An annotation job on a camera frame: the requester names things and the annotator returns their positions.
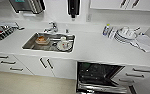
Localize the blue-label dish soap bottle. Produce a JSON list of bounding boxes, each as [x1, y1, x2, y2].
[[102, 23, 112, 37]]

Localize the stainless steel dishwasher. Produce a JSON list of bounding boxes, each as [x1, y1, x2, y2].
[[75, 60, 139, 94]]

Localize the white wall cabinet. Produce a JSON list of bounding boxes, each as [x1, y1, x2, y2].
[[89, 0, 150, 12]]

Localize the black wall soap dispenser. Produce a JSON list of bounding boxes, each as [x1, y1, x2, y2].
[[66, 0, 82, 20]]

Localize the orange bowl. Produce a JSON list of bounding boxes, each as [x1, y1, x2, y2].
[[35, 35, 51, 45]]

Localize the white mug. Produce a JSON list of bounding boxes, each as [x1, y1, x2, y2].
[[56, 36, 73, 51]]

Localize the stack of white plates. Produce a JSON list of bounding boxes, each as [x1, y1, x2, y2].
[[114, 26, 139, 45]]

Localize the small chrome sink knob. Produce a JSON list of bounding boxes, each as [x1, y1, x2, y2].
[[65, 28, 70, 35]]

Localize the white wall outlet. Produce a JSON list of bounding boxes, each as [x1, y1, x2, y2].
[[86, 13, 93, 23]]

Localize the steel sink basin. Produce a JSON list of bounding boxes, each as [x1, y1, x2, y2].
[[21, 31, 77, 54]]

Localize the white two-door base cabinet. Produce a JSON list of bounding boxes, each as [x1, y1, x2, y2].
[[13, 54, 79, 81]]

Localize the steel paper towel dispenser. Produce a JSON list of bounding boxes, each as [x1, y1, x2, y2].
[[7, 0, 47, 15]]

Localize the dish drying rack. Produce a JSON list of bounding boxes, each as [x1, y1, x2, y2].
[[0, 21, 26, 43]]

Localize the chrome sink faucet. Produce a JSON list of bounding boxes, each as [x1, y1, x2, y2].
[[43, 21, 60, 35]]

